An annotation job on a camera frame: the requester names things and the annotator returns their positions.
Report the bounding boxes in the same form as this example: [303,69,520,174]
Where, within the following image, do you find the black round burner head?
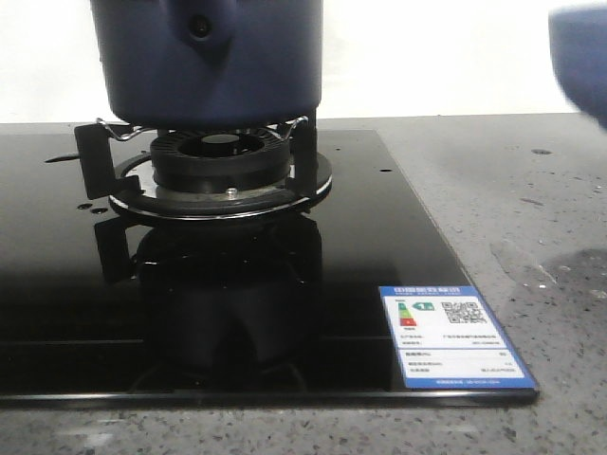
[150,129,290,193]

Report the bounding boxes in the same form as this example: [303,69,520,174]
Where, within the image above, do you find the black metal pot support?
[75,117,332,222]

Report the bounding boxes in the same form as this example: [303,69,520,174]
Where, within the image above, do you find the black glass gas stove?
[1,125,538,409]

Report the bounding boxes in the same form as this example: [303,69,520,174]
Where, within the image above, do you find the dark blue cooking pot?
[90,0,323,129]

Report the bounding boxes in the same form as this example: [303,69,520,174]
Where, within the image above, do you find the light blue ribbed bowl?
[548,3,606,127]

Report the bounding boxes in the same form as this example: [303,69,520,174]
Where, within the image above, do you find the blue white energy label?
[379,285,537,391]

